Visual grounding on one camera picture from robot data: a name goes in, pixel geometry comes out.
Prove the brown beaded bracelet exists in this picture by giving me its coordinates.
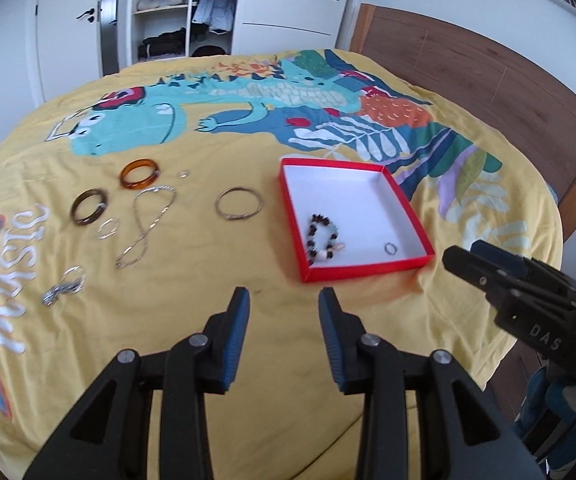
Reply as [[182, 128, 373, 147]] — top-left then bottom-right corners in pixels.
[[304, 212, 348, 265]]

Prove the twisted silver bangle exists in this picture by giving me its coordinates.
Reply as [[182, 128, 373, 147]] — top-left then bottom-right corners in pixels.
[[59, 266, 87, 295]]

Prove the thin gold metal bangle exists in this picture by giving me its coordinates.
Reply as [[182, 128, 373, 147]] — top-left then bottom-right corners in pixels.
[[214, 186, 265, 221]]

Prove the silver wrist watch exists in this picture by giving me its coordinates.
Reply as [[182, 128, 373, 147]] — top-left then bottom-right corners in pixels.
[[41, 284, 72, 307]]

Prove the red shallow jewelry box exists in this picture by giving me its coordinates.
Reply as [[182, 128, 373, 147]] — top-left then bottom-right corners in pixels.
[[278, 157, 436, 283]]

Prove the white bedroom door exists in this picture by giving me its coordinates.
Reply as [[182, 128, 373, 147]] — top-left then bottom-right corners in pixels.
[[37, 0, 101, 101]]

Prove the wooden headboard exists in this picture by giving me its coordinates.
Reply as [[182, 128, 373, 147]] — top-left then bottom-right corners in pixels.
[[350, 3, 576, 237]]

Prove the yellow dinosaur print bedspread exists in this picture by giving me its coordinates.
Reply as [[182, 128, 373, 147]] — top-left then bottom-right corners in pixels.
[[0, 50, 562, 479]]

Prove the dark brown resin bangle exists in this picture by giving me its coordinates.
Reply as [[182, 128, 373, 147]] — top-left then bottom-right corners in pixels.
[[70, 188, 109, 226]]

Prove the amber orange resin bangle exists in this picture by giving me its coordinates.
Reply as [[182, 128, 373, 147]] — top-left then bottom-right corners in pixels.
[[118, 158, 161, 190]]

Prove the white open wardrobe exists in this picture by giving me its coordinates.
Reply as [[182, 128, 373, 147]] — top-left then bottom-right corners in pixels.
[[98, 0, 347, 74]]

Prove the small twisted silver ring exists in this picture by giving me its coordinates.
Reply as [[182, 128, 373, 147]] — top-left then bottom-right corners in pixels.
[[96, 216, 121, 241]]

